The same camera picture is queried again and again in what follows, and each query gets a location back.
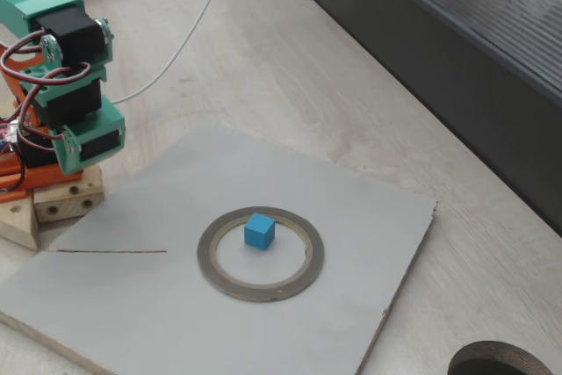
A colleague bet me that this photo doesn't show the red circuit board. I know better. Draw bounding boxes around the red circuit board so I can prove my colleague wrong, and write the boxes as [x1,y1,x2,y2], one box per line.
[0,115,18,161]

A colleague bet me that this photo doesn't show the white-faced plywood board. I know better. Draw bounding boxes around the white-faced plywood board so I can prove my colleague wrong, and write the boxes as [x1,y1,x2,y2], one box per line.
[0,126,439,375]

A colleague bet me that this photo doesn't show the grey tape ring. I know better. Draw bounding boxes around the grey tape ring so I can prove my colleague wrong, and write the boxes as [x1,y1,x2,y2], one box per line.
[196,206,326,304]

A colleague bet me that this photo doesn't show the light wooden base block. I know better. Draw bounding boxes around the light wooden base block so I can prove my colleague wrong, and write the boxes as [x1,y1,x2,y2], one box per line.
[33,166,105,223]

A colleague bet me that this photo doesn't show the red white black servo wires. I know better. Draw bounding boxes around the red white black servo wires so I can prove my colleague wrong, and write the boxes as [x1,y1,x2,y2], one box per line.
[0,27,93,152]

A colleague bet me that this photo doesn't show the small blue cube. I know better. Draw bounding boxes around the small blue cube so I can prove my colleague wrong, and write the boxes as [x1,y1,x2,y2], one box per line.
[243,212,277,250]

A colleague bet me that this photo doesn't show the white USB cable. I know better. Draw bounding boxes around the white USB cable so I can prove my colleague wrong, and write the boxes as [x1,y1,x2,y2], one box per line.
[112,0,233,104]

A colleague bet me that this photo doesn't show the orange circuit board holder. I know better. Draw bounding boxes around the orange circuit board holder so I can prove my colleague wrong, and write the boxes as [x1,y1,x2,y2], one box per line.
[0,162,34,205]

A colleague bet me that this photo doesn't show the ribbed translucent desk partition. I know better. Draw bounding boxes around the ribbed translucent desk partition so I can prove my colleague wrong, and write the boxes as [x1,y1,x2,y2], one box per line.
[266,0,562,238]

